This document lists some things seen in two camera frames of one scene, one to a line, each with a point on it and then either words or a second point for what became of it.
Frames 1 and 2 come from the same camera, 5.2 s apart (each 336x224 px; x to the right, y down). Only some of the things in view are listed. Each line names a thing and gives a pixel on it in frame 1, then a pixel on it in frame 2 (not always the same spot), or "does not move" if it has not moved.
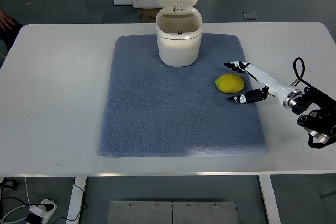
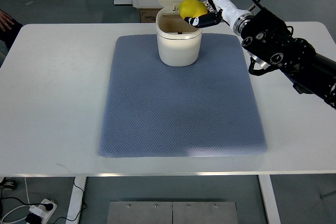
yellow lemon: (229, 83) → (191, 8)
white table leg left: (76, 202) does not move
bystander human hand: (6, 21) does not move
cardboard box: (149, 15) does not move
